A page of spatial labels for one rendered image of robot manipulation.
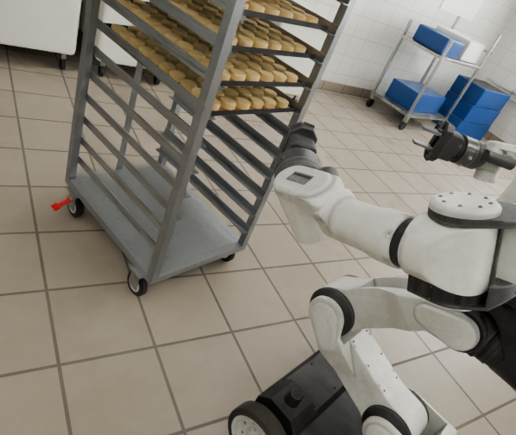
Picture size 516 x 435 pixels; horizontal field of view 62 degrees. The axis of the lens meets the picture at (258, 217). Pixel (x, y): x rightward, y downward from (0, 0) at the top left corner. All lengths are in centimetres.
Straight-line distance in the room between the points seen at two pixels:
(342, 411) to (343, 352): 26
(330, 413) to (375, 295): 43
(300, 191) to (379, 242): 15
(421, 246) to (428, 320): 57
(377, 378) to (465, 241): 83
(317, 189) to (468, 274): 23
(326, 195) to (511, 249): 24
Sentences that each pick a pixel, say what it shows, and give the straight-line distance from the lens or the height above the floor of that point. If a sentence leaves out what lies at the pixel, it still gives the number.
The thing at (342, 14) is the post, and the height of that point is 110.
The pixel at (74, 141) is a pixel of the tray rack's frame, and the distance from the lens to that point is 183.
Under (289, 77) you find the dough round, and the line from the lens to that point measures 146.
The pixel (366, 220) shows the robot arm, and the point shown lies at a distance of 58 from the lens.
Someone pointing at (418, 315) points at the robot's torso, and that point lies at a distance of 110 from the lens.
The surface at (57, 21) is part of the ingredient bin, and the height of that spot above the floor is 33.
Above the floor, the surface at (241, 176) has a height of 41.
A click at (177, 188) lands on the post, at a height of 54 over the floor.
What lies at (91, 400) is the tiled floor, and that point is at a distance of 144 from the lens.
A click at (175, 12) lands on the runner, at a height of 96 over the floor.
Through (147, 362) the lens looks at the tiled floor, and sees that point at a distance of 153.
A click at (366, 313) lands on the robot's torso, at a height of 53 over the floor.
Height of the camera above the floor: 125
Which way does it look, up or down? 33 degrees down
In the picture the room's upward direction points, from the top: 24 degrees clockwise
